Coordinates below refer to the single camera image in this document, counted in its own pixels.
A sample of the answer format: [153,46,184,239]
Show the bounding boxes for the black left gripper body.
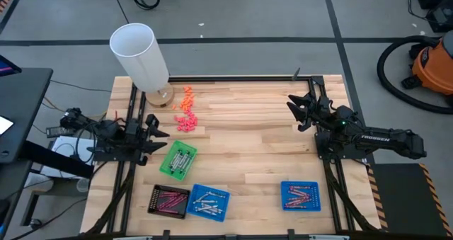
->
[125,113,161,168]

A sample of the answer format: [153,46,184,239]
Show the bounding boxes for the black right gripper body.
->
[297,92,336,133]

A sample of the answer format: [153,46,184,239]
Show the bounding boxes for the blue plastic basket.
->
[280,181,322,212]
[185,183,231,223]

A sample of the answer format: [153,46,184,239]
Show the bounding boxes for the green plastic basket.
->
[159,139,199,182]

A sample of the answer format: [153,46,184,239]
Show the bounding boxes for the pink foam earplug pile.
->
[173,111,199,133]

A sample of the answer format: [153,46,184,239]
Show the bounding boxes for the orange foam earplug pile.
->
[171,85,196,113]

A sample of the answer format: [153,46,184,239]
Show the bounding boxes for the black plastic basket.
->
[147,184,192,220]

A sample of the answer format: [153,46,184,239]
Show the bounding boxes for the white cardboard box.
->
[40,135,98,179]

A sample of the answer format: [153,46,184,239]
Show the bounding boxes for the clear plastic cup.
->
[76,178,91,193]

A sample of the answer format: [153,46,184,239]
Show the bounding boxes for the orange shop vacuum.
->
[376,35,453,115]
[401,30,453,98]

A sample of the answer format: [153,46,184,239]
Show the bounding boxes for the white cylinder table lamp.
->
[108,22,176,109]

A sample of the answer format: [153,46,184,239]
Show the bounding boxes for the black power adapter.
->
[45,125,77,139]

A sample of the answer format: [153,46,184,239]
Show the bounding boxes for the black platform striped edge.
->
[366,162,453,238]

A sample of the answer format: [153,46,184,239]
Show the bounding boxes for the black desk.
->
[0,67,96,180]

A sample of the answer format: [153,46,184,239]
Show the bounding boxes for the white paper sheet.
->
[0,115,14,135]

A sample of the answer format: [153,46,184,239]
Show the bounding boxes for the dark tablet screen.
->
[0,55,22,77]

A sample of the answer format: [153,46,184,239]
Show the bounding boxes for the black equipment cases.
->
[414,0,453,34]

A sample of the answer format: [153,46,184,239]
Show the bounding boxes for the black aluminium table frame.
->
[80,75,383,240]

